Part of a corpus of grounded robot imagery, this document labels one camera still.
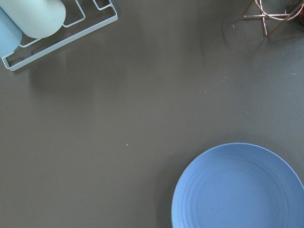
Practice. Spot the blue round plate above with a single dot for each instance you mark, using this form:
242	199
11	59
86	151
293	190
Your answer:
238	185

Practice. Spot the pale green cup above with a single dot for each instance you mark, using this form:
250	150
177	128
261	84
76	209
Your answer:
36	18

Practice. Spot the light blue cup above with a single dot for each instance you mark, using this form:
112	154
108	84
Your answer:
10	35

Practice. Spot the white wire rack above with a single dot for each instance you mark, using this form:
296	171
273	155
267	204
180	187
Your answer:
82	18

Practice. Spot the copper wire bottle rack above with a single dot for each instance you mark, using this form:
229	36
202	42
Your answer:
256	10

